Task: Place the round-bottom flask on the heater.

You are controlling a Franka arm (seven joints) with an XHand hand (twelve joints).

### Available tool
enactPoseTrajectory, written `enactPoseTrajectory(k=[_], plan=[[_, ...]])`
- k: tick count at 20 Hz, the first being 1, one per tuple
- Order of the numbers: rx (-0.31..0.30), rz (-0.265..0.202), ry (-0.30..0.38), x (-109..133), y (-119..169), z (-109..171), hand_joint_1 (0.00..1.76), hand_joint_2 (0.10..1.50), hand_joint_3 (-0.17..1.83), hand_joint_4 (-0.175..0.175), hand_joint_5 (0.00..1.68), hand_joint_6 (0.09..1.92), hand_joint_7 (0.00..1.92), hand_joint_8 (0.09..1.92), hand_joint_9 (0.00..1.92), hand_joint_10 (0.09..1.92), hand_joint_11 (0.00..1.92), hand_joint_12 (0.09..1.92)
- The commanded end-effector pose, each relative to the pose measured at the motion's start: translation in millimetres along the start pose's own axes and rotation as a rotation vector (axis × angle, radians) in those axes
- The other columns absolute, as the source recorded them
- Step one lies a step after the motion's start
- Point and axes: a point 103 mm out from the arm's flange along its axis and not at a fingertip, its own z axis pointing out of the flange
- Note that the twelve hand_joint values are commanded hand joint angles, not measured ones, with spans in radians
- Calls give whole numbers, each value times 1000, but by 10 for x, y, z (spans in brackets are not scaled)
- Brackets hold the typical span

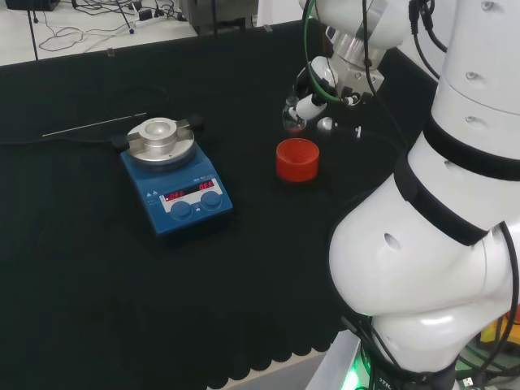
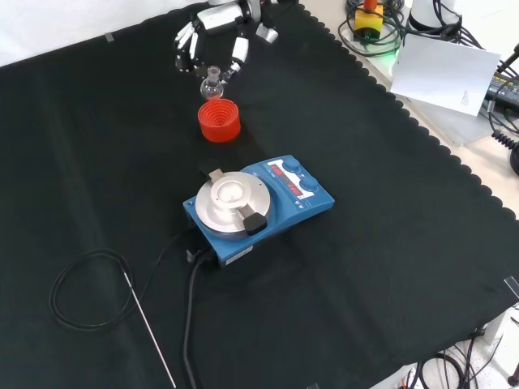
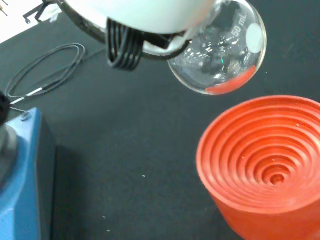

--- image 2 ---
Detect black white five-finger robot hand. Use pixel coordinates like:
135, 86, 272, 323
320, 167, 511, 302
174, 0, 263, 83

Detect black bench cloth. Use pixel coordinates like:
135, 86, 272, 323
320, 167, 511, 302
0, 0, 519, 389

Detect yellow stop button box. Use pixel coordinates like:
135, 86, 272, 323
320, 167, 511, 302
353, 0, 385, 42

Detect thin black probe cable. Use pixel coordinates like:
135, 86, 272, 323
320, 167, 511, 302
49, 226, 196, 330

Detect black power adapter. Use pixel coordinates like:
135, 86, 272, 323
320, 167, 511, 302
485, 71, 519, 108

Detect thick black power cable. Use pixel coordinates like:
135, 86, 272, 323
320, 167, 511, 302
182, 250, 218, 389

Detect black cables around button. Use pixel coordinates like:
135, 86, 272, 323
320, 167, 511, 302
337, 0, 408, 58

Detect red ribbed flask ring stand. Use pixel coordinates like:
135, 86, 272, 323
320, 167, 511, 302
197, 100, 242, 143

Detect pale white board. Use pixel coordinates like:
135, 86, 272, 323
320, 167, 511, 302
389, 32, 503, 118

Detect black coiled cable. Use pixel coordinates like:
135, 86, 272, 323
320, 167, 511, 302
491, 128, 519, 152

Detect thin steel temperature probe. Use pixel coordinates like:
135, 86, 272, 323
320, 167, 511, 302
122, 272, 178, 389

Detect black cable bundle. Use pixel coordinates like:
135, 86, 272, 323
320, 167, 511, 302
399, 338, 519, 389

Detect blue heater with steel plate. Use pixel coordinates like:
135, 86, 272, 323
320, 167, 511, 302
182, 154, 337, 269

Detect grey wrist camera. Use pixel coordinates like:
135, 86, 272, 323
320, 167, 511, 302
255, 21, 281, 45

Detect clear glass round-bottom flask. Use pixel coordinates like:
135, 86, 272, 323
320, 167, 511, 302
199, 66, 225, 101

